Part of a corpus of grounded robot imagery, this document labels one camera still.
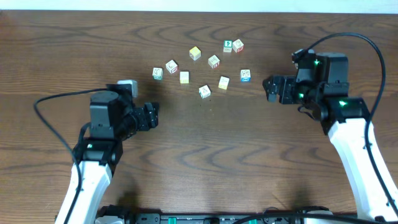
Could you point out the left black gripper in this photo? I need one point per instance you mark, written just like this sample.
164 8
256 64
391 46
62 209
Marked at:
148 115

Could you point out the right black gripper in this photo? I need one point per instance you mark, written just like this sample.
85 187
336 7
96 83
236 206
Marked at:
288 83

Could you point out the blue edged block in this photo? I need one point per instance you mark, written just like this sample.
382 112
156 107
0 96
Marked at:
245 75
204 91

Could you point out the teal edged block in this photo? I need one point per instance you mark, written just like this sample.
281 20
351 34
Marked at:
157 73

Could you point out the pale yellow block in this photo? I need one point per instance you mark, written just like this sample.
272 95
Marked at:
223 83
184 77

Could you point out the red soccer letter block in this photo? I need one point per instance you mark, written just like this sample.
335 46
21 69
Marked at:
238 45

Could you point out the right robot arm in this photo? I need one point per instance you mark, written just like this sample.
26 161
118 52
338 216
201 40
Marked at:
321 86

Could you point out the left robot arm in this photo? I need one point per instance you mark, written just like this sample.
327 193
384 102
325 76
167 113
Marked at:
114 118

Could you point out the red edged left block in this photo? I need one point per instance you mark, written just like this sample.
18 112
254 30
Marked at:
171 66

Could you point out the blue edged front block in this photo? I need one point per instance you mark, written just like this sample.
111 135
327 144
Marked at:
204 91

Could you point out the green framed block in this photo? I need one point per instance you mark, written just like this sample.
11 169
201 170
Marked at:
227 46

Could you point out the red sided center block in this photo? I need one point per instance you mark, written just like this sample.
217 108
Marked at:
214 61

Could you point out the yellow top block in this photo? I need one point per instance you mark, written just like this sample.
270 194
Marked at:
195 53

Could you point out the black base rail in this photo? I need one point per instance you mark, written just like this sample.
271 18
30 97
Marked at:
116 214

